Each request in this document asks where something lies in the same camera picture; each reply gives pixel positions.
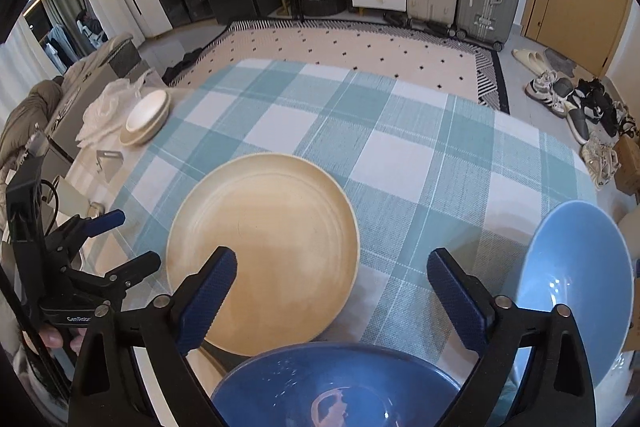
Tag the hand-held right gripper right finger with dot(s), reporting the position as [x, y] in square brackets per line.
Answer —
[457, 297]

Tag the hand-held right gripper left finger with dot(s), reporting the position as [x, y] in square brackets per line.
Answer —
[210, 302]

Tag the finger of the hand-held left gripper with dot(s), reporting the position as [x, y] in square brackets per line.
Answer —
[107, 222]
[135, 269]

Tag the large beige plate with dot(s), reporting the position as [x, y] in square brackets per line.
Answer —
[270, 227]

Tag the dark blue bowl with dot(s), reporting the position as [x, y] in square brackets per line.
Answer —
[300, 382]

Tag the light blue bowl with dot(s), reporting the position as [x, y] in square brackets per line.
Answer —
[575, 257]

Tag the person's left hand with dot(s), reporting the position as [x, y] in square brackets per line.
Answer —
[52, 338]

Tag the brown padded jacket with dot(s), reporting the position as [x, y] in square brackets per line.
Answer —
[25, 117]

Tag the white plastic bag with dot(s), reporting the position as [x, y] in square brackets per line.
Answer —
[102, 107]

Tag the grey coat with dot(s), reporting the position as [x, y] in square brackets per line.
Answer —
[85, 67]

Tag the small cardboard box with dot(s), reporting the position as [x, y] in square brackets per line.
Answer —
[627, 162]

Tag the scattered pile of shoes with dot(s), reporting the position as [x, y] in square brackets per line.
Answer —
[585, 107]

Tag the cream slipper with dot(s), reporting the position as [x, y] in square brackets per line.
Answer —
[537, 66]
[525, 56]

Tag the grey door mat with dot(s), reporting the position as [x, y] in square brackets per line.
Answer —
[560, 61]

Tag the metal bracket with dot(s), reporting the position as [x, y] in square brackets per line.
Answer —
[107, 159]

